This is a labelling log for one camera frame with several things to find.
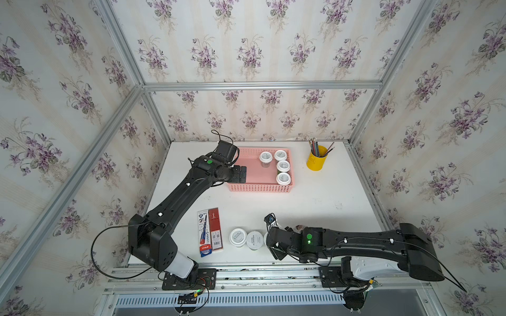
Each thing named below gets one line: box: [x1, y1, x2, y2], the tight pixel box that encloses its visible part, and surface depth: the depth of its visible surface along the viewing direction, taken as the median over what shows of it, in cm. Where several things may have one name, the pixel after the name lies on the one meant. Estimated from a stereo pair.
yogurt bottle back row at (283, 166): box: [276, 159, 290, 173], surface depth 102 cm
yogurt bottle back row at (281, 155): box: [274, 149, 288, 161], surface depth 106 cm
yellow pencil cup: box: [306, 144, 329, 172], surface depth 104 cm
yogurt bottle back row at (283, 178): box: [276, 172, 292, 186], surface depth 97 cm
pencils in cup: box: [309, 136, 336, 157], surface depth 102 cm
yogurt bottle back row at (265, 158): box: [258, 151, 274, 168], surface depth 106 cm
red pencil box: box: [208, 207, 224, 251], surface depth 86 cm
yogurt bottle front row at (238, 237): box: [229, 227, 248, 248], surface depth 79 cm
